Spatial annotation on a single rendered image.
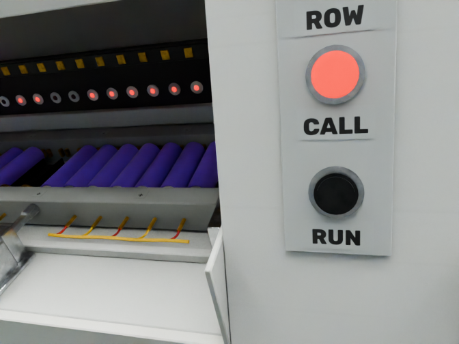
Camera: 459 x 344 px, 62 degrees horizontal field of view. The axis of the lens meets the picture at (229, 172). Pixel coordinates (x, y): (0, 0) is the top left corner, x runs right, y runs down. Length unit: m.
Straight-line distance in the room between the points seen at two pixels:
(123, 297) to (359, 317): 0.12
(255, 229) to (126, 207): 0.12
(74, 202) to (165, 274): 0.09
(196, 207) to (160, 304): 0.06
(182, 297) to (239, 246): 0.06
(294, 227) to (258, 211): 0.02
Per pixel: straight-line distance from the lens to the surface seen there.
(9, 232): 0.28
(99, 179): 0.30
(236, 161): 0.15
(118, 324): 0.22
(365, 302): 0.17
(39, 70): 0.40
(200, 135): 0.32
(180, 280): 0.22
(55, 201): 0.29
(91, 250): 0.26
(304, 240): 0.16
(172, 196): 0.25
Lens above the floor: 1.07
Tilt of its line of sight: 12 degrees down
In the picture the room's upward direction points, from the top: 4 degrees counter-clockwise
